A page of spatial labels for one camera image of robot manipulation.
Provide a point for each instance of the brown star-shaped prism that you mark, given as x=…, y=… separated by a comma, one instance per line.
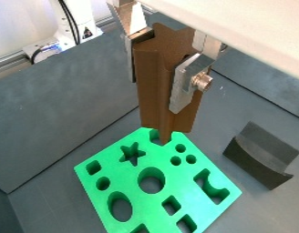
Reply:
x=156, y=56

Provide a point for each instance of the dark grey curved block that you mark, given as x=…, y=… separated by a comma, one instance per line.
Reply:
x=261, y=155

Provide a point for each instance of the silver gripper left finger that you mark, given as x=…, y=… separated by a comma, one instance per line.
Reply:
x=126, y=12

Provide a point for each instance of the aluminium rail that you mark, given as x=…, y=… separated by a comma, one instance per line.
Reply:
x=11, y=60

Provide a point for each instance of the green shape-sorting board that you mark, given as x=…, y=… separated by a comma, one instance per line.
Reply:
x=152, y=188

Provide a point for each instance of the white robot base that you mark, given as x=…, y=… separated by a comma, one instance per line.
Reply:
x=76, y=28

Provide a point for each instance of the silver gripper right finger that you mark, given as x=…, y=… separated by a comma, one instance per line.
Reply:
x=189, y=76

